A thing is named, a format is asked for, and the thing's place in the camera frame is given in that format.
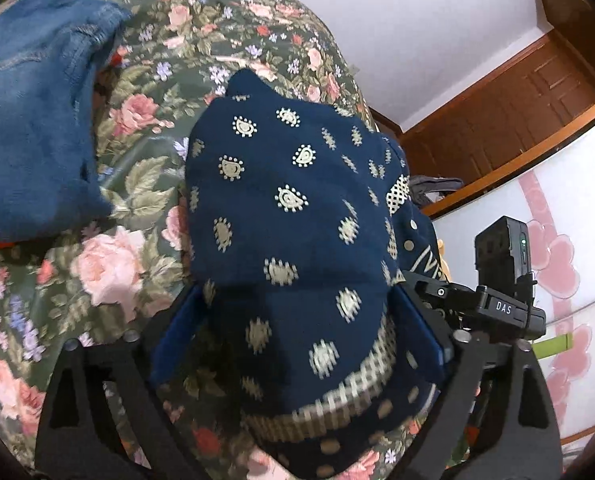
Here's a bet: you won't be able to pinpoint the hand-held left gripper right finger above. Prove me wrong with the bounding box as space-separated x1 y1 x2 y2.
391 284 564 480

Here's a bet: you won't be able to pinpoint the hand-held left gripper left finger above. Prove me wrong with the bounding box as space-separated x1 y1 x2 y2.
35 286 209 480

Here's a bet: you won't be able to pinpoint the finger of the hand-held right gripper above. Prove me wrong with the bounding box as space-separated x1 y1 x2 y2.
411 270 478 315

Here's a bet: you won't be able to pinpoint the navy paisley patterned garment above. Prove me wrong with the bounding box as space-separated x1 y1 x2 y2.
184 69 451 480

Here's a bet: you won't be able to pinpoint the white wardrobe with pink flowers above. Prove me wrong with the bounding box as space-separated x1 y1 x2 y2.
427 105 595 461

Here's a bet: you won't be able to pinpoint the grey cloth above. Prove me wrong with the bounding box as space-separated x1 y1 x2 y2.
409 175 466 206

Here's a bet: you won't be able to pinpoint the green object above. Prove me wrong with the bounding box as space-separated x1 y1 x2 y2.
536 332 576 359

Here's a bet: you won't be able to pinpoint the brown wooden door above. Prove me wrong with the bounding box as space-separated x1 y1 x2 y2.
400 30 595 219

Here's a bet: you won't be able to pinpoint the floral bedspread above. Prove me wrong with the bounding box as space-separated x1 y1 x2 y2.
0 0 404 480

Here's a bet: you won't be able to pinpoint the blue jeans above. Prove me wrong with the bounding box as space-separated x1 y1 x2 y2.
0 0 134 244

